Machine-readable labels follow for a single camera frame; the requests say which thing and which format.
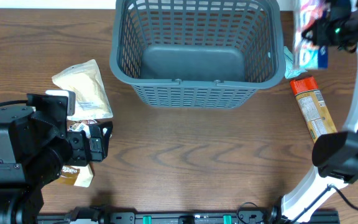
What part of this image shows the tissue multipack blue side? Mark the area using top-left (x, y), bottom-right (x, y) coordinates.
top-left (293, 0), bottom-right (328, 70)

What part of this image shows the beige pouch with label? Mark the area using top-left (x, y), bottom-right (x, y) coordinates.
top-left (52, 59), bottom-right (113, 121)

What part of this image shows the teal snack packet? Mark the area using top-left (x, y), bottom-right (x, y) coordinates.
top-left (283, 46), bottom-right (306, 79)

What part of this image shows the orange cracker sleeve pack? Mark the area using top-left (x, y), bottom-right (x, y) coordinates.
top-left (290, 77), bottom-right (337, 142)

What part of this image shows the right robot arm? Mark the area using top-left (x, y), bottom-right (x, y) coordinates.
top-left (265, 0), bottom-right (358, 223)

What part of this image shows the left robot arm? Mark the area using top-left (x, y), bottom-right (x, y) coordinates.
top-left (0, 106), bottom-right (113, 223)

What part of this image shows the brown cookie snack pouch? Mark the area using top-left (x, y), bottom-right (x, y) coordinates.
top-left (57, 122), bottom-right (101, 188)

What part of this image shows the grey plastic lattice basket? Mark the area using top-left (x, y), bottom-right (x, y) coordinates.
top-left (109, 0), bottom-right (285, 109)

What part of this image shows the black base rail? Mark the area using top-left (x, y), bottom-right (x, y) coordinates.
top-left (37, 207), bottom-right (341, 224)

